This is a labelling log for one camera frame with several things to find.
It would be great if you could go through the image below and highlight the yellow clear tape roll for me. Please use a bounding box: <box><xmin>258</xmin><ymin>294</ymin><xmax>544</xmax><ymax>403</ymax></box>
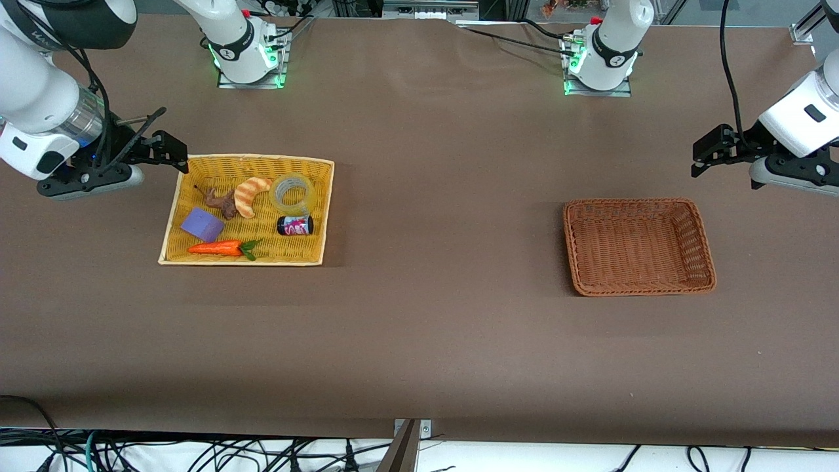
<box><xmin>269</xmin><ymin>173</ymin><xmax>317</xmax><ymax>215</ymax></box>

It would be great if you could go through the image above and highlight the brown toy figure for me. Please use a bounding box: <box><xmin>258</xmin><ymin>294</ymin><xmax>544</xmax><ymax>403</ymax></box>
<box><xmin>194</xmin><ymin>185</ymin><xmax>239</xmax><ymax>220</ymax></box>

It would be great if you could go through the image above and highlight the purple block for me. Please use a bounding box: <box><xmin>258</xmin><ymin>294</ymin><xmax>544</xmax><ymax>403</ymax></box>
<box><xmin>180</xmin><ymin>207</ymin><xmax>225</xmax><ymax>243</ymax></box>

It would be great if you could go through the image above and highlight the toy croissant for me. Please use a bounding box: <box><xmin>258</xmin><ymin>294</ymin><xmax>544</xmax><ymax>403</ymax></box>
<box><xmin>234</xmin><ymin>177</ymin><xmax>274</xmax><ymax>219</ymax></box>

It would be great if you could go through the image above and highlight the orange toy carrot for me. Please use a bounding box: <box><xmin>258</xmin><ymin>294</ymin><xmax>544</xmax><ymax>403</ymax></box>
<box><xmin>187</xmin><ymin>239</ymin><xmax>263</xmax><ymax>262</ymax></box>

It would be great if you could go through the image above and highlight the brown woven basket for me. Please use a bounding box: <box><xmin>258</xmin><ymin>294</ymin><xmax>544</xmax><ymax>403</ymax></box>
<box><xmin>562</xmin><ymin>198</ymin><xmax>717</xmax><ymax>298</ymax></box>

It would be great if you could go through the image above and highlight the small dark drink can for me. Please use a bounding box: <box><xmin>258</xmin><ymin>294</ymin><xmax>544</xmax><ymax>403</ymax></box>
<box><xmin>277</xmin><ymin>214</ymin><xmax>315</xmax><ymax>237</ymax></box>

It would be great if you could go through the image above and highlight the yellow woven tray basket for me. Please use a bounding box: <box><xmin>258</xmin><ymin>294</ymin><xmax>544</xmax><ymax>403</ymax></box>
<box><xmin>158</xmin><ymin>154</ymin><xmax>336</xmax><ymax>267</ymax></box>

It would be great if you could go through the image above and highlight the white power strip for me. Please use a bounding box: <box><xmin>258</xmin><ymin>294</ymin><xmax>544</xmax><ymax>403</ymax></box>
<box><xmin>259</xmin><ymin>0</ymin><xmax>313</xmax><ymax>19</ymax></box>

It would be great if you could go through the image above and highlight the dark brown bar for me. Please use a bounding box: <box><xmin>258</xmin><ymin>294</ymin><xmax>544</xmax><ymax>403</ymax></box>
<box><xmin>375</xmin><ymin>420</ymin><xmax>421</xmax><ymax>472</ymax></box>

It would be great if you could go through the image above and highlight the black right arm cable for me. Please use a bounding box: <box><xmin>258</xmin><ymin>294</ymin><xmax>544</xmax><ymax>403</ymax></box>
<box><xmin>39</xmin><ymin>36</ymin><xmax>168</xmax><ymax>176</ymax></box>

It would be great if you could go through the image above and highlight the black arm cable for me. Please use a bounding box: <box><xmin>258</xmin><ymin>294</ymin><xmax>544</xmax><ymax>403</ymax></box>
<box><xmin>39</xmin><ymin>36</ymin><xmax>168</xmax><ymax>176</ymax></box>
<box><xmin>719</xmin><ymin>0</ymin><xmax>752</xmax><ymax>149</ymax></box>

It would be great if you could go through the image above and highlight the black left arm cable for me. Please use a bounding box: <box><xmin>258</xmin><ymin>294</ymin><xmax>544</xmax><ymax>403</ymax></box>
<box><xmin>719</xmin><ymin>0</ymin><xmax>752</xmax><ymax>149</ymax></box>

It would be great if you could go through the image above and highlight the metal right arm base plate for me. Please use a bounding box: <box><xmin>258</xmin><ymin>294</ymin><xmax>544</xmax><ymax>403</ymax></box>
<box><xmin>216</xmin><ymin>29</ymin><xmax>290</xmax><ymax>89</ymax></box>

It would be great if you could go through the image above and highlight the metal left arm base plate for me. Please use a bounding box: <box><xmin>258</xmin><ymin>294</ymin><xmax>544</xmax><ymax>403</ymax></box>
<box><xmin>562</xmin><ymin>36</ymin><xmax>633</xmax><ymax>98</ymax></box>

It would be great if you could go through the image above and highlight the aluminium frame profile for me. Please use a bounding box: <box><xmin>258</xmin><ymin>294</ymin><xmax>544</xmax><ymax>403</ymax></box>
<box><xmin>790</xmin><ymin>0</ymin><xmax>830</xmax><ymax>45</ymax></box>

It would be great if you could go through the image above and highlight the black cable across table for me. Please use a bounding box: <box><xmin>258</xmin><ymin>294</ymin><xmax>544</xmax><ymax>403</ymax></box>
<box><xmin>456</xmin><ymin>18</ymin><xmax>579</xmax><ymax>58</ymax></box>

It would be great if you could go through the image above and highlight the black looping floor cable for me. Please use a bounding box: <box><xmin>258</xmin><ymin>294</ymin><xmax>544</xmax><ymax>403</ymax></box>
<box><xmin>0</xmin><ymin>395</ymin><xmax>70</xmax><ymax>472</ymax></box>

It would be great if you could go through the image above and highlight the small metal bracket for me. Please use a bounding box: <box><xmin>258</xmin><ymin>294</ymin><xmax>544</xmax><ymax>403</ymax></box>
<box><xmin>393</xmin><ymin>418</ymin><xmax>433</xmax><ymax>440</ymax></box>

